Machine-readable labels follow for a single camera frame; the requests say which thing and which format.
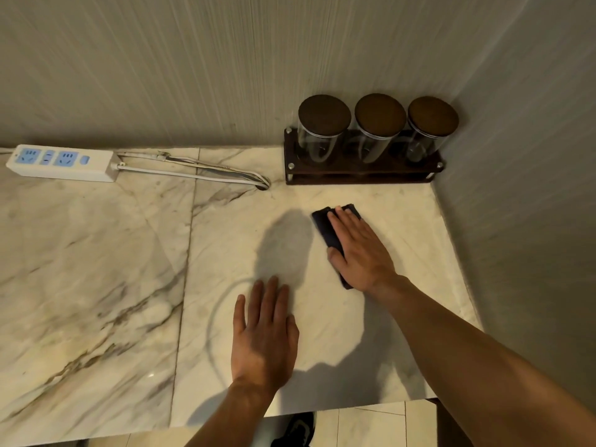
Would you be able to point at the person's right hand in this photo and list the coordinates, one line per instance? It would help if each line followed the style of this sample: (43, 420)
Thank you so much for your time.
(365, 258)

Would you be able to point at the person's left hand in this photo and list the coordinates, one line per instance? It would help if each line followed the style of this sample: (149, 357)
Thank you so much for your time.
(263, 351)

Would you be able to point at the person's right thumb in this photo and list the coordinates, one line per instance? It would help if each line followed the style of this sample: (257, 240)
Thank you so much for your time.
(336, 259)

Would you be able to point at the person's left middle finger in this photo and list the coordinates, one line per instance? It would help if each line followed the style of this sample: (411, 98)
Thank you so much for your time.
(270, 300)

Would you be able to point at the person's left thumb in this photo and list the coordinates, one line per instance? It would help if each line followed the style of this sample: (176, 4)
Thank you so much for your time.
(294, 337)

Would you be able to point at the person's left little finger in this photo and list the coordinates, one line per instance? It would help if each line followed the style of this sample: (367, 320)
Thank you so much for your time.
(239, 314)

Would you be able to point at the dark blue cleaning cloth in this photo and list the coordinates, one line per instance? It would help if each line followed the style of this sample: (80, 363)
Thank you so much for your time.
(325, 228)

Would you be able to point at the person's left forearm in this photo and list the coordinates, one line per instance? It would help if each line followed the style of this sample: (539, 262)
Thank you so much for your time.
(233, 421)

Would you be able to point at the person's right forearm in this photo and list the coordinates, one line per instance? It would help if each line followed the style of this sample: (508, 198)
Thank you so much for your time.
(470, 367)

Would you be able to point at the dark wooden jar rack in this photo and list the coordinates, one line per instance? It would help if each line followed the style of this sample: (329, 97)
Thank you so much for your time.
(358, 172)

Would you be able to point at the person's black shoe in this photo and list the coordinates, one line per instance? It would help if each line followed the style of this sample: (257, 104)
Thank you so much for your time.
(298, 432)

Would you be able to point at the glass jar with wooden lid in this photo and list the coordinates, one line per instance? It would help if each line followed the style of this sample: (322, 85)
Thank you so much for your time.
(323, 120)
(379, 118)
(430, 120)

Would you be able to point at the white power strip blue sockets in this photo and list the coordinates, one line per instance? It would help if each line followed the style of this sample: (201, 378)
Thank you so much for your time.
(63, 163)

